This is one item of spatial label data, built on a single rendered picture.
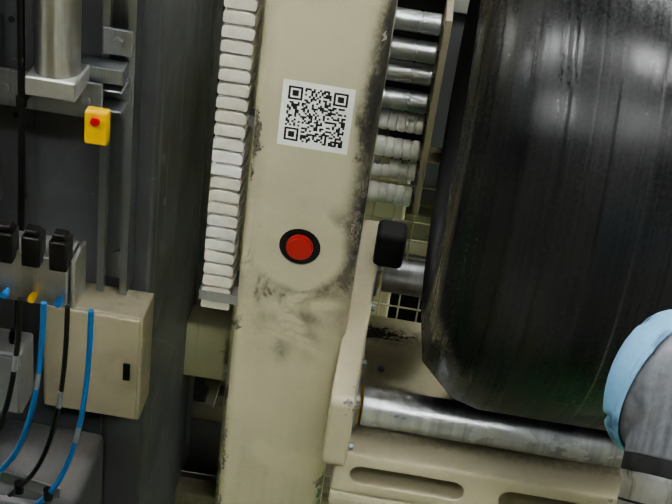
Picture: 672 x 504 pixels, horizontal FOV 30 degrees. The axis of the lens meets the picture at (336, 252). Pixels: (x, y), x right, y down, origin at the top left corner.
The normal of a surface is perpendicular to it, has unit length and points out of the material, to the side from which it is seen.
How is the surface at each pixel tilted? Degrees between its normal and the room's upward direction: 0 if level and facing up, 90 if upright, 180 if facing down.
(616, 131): 59
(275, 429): 90
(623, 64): 46
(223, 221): 90
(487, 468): 0
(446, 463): 0
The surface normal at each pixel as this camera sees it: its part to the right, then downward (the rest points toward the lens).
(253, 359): -0.11, 0.51
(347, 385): 0.12, -0.84
